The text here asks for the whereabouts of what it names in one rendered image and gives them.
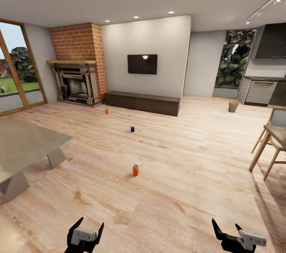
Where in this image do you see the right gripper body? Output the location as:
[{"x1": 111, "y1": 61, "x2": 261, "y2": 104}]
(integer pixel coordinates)
[{"x1": 221, "y1": 234, "x2": 256, "y2": 253}]

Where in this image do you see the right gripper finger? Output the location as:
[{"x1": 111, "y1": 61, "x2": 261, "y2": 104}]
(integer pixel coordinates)
[
  {"x1": 235, "y1": 224, "x2": 243, "y2": 231},
  {"x1": 212, "y1": 219, "x2": 226, "y2": 240}
]

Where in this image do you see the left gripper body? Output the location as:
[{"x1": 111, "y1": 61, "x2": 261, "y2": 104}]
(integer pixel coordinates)
[{"x1": 64, "y1": 231, "x2": 94, "y2": 253}]

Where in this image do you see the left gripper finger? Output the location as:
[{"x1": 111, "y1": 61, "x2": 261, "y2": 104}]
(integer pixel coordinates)
[
  {"x1": 69, "y1": 217, "x2": 83, "y2": 231},
  {"x1": 94, "y1": 223, "x2": 104, "y2": 246}
]

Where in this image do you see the trash can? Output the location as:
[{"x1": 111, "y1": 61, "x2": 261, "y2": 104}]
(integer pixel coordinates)
[{"x1": 228, "y1": 102, "x2": 239, "y2": 113}]

